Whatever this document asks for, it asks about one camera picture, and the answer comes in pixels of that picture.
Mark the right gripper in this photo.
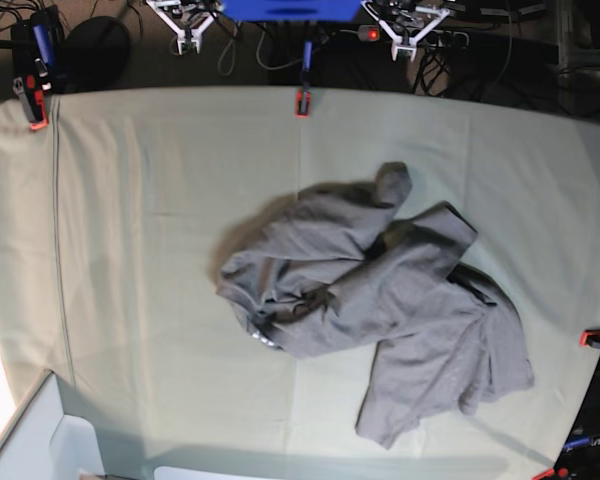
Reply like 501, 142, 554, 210
146, 0, 223, 31

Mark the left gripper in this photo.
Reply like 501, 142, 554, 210
361, 1, 451, 38

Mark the grey t-shirt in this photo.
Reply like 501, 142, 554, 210
217, 163, 534, 448

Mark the black power strip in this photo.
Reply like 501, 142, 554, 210
354, 24, 470, 49

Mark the blue box top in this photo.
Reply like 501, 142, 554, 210
222, 0, 361, 22

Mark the black round base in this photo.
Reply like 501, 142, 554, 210
61, 16, 132, 92

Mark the red black clamp centre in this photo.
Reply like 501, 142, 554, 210
295, 88, 311, 118

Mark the red black clamp left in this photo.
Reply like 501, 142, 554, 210
12, 75, 48, 131

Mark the white bin corner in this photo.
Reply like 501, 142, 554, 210
0, 370, 106, 480

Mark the red clamp bottom right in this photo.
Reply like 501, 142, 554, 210
532, 466, 570, 480

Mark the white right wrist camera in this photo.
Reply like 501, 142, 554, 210
176, 29, 201, 56

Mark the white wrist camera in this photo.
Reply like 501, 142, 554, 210
176, 29, 201, 56
390, 36, 417, 61

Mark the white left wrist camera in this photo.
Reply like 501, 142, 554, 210
390, 36, 417, 61

